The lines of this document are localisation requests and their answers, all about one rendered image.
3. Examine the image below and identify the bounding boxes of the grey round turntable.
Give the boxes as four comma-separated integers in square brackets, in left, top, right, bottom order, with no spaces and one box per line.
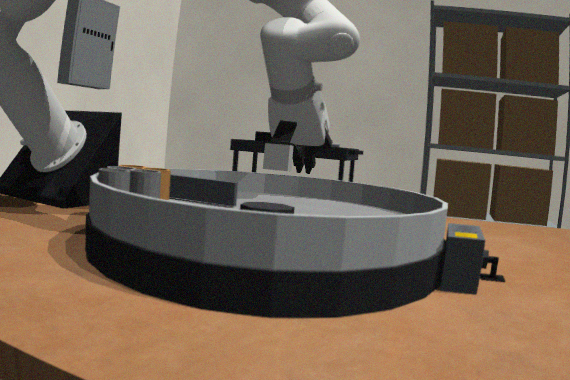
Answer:
[86,168,506,318]

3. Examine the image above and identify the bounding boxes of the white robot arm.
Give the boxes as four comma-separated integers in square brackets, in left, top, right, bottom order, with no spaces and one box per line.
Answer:
[0,0,360,172]

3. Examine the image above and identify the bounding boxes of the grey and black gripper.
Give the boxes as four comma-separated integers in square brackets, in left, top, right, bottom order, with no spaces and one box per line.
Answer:
[268,91,332,174]

